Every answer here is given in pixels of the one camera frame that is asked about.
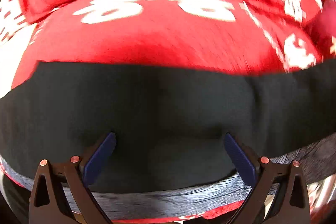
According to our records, black and grey pants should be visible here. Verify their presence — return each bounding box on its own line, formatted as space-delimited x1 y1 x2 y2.
1 61 335 220

